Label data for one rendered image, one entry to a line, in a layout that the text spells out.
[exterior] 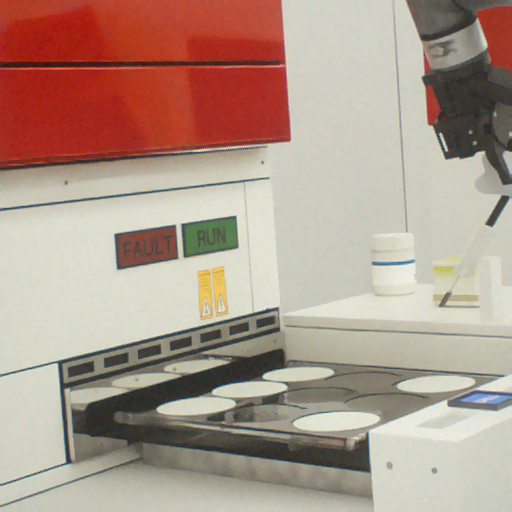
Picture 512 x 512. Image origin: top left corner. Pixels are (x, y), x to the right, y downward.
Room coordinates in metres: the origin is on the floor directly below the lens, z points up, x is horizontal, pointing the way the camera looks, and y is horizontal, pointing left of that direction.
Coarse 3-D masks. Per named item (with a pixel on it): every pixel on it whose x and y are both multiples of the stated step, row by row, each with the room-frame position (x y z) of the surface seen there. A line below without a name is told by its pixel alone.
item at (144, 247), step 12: (120, 240) 1.70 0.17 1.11; (132, 240) 1.71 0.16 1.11; (144, 240) 1.73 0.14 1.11; (156, 240) 1.75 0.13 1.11; (168, 240) 1.77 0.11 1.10; (120, 252) 1.69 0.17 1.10; (132, 252) 1.71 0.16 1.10; (144, 252) 1.73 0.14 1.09; (156, 252) 1.75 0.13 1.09; (168, 252) 1.76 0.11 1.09; (120, 264) 1.69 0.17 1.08; (132, 264) 1.71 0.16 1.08
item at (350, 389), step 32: (224, 384) 1.76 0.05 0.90; (288, 384) 1.73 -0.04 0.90; (320, 384) 1.72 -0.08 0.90; (352, 384) 1.71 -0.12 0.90; (384, 384) 1.69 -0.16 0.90; (480, 384) 1.64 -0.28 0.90; (192, 416) 1.58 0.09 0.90; (224, 416) 1.57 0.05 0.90; (256, 416) 1.55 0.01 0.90; (288, 416) 1.54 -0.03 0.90; (384, 416) 1.50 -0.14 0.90
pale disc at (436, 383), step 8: (440, 376) 1.71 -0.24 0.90; (448, 376) 1.70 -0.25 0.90; (456, 376) 1.70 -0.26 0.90; (400, 384) 1.68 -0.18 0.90; (408, 384) 1.68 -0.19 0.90; (416, 384) 1.67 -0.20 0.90; (424, 384) 1.67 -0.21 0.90; (432, 384) 1.66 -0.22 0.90; (440, 384) 1.66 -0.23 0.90; (448, 384) 1.65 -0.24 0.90; (456, 384) 1.65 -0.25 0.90; (464, 384) 1.65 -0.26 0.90; (472, 384) 1.64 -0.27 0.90
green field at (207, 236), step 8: (192, 224) 1.81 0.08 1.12; (200, 224) 1.82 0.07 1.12; (208, 224) 1.83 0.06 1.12; (216, 224) 1.85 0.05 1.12; (224, 224) 1.86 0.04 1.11; (232, 224) 1.87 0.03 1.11; (192, 232) 1.80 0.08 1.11; (200, 232) 1.82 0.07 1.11; (208, 232) 1.83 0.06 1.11; (216, 232) 1.84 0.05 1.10; (224, 232) 1.86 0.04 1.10; (232, 232) 1.87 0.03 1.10; (192, 240) 1.80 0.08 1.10; (200, 240) 1.82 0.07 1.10; (208, 240) 1.83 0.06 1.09; (216, 240) 1.84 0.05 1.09; (224, 240) 1.86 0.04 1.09; (232, 240) 1.87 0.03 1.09; (192, 248) 1.80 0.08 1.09; (200, 248) 1.82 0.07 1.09; (208, 248) 1.83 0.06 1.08; (216, 248) 1.84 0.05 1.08
